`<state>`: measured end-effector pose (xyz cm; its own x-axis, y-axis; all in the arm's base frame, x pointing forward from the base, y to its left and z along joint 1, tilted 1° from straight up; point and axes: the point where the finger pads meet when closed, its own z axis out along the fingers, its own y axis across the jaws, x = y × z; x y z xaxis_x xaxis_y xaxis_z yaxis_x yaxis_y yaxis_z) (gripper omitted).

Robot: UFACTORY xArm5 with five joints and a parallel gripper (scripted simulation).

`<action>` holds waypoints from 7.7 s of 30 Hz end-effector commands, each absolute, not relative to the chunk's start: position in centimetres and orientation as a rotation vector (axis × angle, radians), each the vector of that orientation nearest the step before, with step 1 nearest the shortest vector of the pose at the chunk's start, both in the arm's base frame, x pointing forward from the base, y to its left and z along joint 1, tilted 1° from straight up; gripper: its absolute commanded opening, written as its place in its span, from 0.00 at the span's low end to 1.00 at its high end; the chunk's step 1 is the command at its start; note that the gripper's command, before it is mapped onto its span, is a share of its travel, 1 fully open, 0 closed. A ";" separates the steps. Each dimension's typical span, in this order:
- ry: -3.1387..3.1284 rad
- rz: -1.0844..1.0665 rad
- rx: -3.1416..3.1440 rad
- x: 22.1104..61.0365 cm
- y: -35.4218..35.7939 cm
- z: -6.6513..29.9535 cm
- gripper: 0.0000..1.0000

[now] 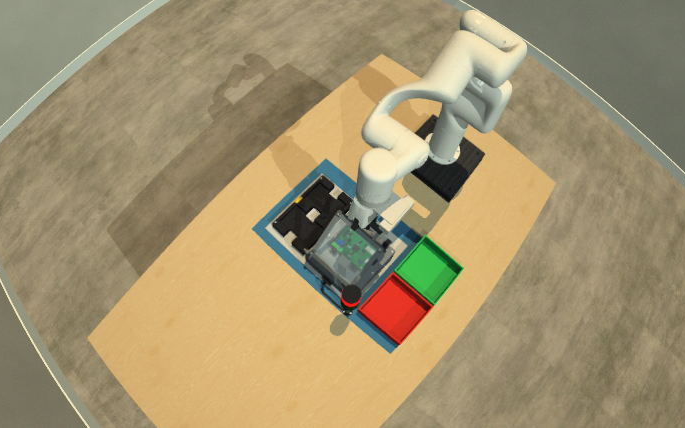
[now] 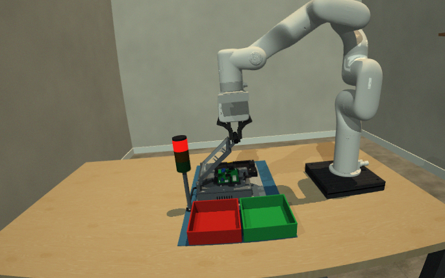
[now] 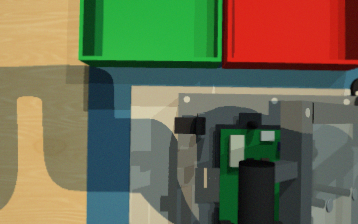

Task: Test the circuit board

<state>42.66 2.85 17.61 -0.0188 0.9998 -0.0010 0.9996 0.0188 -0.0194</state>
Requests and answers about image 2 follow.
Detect green circuit board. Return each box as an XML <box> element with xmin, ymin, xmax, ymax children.
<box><xmin>218</xmin><ymin>168</ymin><xmax>239</xmax><ymax>183</ymax></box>

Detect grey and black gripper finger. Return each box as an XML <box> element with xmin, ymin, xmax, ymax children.
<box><xmin>217</xmin><ymin>117</ymin><xmax>234</xmax><ymax>143</ymax></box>
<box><xmin>237</xmin><ymin>116</ymin><xmax>252</xmax><ymax>142</ymax></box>

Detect red bin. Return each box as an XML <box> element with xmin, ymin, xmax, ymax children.
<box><xmin>186</xmin><ymin>198</ymin><xmax>242</xmax><ymax>245</ymax></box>

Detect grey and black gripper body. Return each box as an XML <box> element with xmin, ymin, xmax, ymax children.
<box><xmin>218</xmin><ymin>99</ymin><xmax>249</xmax><ymax>123</ymax></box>

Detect green bin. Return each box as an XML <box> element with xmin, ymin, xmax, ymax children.
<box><xmin>240</xmin><ymin>194</ymin><xmax>298</xmax><ymax>242</ymax></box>

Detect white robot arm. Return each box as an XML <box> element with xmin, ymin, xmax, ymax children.
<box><xmin>218</xmin><ymin>0</ymin><xmax>383</xmax><ymax>177</ymax></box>

